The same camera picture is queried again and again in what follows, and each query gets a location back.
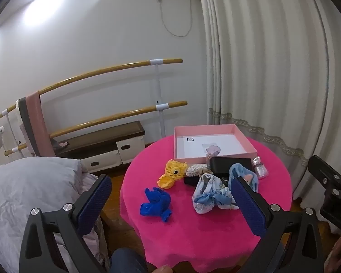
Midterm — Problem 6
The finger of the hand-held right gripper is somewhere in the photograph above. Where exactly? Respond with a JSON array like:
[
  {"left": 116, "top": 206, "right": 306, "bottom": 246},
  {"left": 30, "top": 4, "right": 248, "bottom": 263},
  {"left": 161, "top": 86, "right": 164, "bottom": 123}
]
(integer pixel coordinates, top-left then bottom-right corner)
[{"left": 307, "top": 155, "right": 341, "bottom": 190}]

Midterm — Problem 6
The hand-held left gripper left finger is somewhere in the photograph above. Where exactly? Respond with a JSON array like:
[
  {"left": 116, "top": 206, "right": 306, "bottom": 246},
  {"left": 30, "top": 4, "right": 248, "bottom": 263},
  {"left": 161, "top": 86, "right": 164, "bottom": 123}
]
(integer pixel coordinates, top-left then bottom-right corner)
[{"left": 18, "top": 174, "right": 113, "bottom": 273}]

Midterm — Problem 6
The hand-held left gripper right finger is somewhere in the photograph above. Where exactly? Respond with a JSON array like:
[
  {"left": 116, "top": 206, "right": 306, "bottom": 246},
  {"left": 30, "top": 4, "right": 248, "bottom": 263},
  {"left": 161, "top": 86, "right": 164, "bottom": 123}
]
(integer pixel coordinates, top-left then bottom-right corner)
[{"left": 231, "top": 176, "right": 321, "bottom": 273}]

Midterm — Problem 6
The light blue printed cloth pouch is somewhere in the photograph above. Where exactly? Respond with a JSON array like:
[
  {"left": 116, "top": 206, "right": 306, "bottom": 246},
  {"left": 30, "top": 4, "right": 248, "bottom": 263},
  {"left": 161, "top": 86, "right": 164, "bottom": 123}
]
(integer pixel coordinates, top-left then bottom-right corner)
[{"left": 192, "top": 173, "right": 239, "bottom": 214}]

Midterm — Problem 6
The blue plush pouch pink bear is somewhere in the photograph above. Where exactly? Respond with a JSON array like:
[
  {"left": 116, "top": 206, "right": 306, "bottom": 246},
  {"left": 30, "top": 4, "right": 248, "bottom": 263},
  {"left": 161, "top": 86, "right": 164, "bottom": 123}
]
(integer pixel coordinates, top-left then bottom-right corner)
[{"left": 229, "top": 163, "right": 259, "bottom": 194}]

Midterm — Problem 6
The small clear pink bottle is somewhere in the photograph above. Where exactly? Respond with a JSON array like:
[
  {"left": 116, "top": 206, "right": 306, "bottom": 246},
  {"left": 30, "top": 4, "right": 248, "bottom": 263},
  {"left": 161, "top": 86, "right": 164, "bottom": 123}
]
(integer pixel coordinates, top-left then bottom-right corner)
[{"left": 251, "top": 156, "right": 269, "bottom": 179}]

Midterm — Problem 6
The large black pouch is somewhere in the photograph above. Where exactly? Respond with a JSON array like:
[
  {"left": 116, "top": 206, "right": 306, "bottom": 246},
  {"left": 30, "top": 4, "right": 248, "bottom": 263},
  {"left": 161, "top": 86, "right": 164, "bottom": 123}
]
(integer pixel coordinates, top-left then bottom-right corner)
[{"left": 210, "top": 156, "right": 255, "bottom": 177}]

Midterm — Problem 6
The blue knitted scrunchie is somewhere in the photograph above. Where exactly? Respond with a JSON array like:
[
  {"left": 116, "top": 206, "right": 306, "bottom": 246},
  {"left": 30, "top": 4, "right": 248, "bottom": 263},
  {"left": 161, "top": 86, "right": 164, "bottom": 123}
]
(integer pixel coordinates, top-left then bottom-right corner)
[{"left": 140, "top": 187, "right": 171, "bottom": 223}]

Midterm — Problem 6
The pink cardboard box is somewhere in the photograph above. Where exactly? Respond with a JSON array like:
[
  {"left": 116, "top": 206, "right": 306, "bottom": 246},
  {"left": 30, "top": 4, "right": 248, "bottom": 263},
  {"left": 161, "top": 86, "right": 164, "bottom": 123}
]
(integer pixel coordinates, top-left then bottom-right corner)
[{"left": 173, "top": 124, "right": 258, "bottom": 160}]

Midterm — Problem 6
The white cabinet drawer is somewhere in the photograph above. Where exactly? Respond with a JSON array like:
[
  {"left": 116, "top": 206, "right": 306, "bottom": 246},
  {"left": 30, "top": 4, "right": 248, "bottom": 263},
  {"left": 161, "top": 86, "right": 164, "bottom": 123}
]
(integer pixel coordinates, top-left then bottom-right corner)
[
  {"left": 116, "top": 137, "right": 145, "bottom": 164},
  {"left": 81, "top": 149, "right": 123, "bottom": 173}
]

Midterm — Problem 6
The pink round table cloth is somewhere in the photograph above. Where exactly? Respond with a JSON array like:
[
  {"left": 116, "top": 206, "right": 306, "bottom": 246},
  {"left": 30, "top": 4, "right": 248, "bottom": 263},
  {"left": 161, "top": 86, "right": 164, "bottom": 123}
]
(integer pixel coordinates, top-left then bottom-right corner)
[{"left": 120, "top": 135, "right": 294, "bottom": 272}]

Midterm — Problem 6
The small black pouch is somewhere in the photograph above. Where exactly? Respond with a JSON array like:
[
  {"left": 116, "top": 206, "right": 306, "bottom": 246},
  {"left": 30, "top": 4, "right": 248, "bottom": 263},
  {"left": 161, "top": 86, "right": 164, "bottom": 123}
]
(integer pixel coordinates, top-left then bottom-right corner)
[{"left": 183, "top": 175, "right": 201, "bottom": 187}]

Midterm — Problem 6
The grey quilt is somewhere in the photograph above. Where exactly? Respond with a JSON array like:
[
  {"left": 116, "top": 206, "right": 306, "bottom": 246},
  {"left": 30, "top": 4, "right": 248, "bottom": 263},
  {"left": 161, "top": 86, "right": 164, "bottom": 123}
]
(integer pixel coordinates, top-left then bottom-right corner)
[{"left": 0, "top": 156, "right": 87, "bottom": 273}]

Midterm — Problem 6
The pale pink hair accessory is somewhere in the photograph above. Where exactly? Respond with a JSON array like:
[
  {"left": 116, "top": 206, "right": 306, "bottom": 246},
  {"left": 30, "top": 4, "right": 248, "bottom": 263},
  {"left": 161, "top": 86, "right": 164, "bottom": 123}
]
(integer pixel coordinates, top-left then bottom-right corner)
[{"left": 202, "top": 144, "right": 221, "bottom": 160}]

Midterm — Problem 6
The person's leg in blue jeans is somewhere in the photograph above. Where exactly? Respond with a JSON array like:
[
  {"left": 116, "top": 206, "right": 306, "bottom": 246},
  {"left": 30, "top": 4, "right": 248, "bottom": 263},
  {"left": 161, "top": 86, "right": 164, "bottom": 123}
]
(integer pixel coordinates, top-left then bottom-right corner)
[{"left": 109, "top": 247, "right": 148, "bottom": 273}]

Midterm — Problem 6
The pink hanging mat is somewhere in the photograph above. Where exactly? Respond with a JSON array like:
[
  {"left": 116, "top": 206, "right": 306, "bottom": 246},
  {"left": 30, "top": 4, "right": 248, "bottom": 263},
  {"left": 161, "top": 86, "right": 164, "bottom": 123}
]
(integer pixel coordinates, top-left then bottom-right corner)
[{"left": 26, "top": 91, "right": 57, "bottom": 157}]

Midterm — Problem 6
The grey hanging mat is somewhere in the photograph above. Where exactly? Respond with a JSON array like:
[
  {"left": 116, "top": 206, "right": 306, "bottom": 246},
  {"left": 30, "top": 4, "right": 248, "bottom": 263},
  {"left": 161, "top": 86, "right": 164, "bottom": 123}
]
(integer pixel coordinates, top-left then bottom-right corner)
[{"left": 16, "top": 97, "right": 38, "bottom": 157}]

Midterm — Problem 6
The cream pleated curtain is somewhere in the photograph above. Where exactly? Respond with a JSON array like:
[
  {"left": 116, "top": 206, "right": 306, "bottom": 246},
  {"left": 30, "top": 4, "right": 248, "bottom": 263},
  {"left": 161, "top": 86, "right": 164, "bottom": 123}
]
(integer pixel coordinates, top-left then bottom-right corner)
[{"left": 199, "top": 0, "right": 341, "bottom": 234}]

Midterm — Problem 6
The white barre stand with base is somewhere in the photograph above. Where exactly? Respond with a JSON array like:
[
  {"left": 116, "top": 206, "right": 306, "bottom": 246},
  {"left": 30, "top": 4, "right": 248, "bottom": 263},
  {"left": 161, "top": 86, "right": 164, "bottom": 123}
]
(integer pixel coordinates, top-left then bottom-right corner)
[{"left": 150, "top": 58, "right": 171, "bottom": 138}]

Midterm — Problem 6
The white pearl hair tie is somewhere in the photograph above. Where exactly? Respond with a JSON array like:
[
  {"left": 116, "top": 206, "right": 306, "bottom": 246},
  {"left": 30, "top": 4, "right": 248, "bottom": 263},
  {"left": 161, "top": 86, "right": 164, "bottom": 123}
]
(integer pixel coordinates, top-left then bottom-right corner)
[{"left": 186, "top": 163, "right": 206, "bottom": 177}]

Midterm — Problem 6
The short wooden barre rail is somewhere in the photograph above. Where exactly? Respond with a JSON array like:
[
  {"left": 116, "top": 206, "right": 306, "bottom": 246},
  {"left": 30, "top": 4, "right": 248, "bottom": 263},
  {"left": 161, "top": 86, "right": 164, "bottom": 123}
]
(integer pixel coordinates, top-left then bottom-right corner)
[{"left": 4, "top": 100, "right": 188, "bottom": 157}]

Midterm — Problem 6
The long wooden barre rail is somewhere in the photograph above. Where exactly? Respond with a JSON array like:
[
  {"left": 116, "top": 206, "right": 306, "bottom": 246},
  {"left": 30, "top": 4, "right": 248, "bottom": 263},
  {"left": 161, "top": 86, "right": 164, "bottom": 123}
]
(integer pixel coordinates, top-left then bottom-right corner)
[{"left": 0, "top": 58, "right": 183, "bottom": 123}]

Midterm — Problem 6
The white air conditioner power cable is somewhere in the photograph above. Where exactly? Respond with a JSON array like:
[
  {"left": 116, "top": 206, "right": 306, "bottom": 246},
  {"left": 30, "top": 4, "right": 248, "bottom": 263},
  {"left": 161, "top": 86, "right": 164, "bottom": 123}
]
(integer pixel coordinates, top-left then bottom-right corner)
[{"left": 158, "top": 0, "right": 194, "bottom": 37}]

